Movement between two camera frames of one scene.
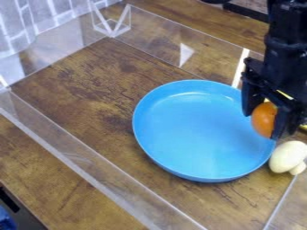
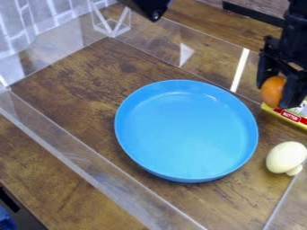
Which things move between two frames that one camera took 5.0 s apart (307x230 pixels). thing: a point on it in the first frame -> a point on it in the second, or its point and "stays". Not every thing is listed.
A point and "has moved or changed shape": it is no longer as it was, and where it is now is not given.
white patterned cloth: (27, 17) stays
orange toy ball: (265, 113) has moved or changed shape
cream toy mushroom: (289, 158) stays
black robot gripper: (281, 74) -> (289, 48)
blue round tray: (191, 127) has moved or changed shape
